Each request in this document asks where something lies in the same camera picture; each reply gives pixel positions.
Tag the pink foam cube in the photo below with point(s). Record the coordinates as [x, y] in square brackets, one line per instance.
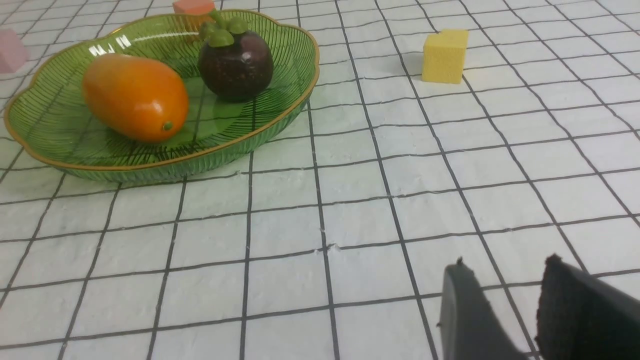
[13, 53]

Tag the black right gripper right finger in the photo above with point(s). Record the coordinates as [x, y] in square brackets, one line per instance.
[580, 317]

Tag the orange mango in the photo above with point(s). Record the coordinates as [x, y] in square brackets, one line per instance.
[140, 98]

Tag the yellow foam cube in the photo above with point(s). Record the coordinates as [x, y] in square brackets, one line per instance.
[444, 56]

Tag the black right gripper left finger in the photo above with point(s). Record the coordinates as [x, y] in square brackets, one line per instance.
[468, 326]

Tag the white black grid tablecloth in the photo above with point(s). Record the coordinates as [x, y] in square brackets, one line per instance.
[330, 241]

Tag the green glass leaf plate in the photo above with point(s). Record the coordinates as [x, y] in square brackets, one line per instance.
[53, 124]

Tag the orange foam cube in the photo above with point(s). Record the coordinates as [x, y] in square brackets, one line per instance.
[193, 7]

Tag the dark purple mangosteen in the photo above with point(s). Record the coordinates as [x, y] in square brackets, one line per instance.
[235, 63]

